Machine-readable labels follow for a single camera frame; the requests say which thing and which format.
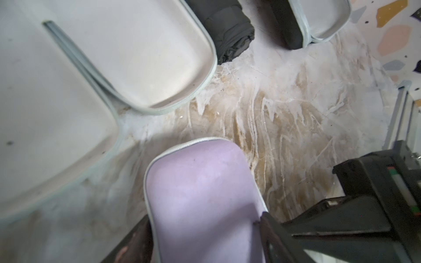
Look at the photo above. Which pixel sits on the lilac zippered umbrella sleeve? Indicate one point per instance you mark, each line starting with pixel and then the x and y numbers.
pixel 204 204

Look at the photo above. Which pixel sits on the black folded umbrella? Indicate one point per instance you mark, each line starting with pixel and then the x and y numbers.
pixel 230 29

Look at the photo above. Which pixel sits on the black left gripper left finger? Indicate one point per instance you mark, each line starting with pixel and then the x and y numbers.
pixel 136 247

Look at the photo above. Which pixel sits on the aluminium corner post right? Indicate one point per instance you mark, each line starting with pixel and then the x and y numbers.
pixel 405 124

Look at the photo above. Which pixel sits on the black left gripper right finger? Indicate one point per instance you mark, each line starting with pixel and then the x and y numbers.
pixel 278 245

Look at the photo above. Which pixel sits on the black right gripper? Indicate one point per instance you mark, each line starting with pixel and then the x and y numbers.
pixel 377 220

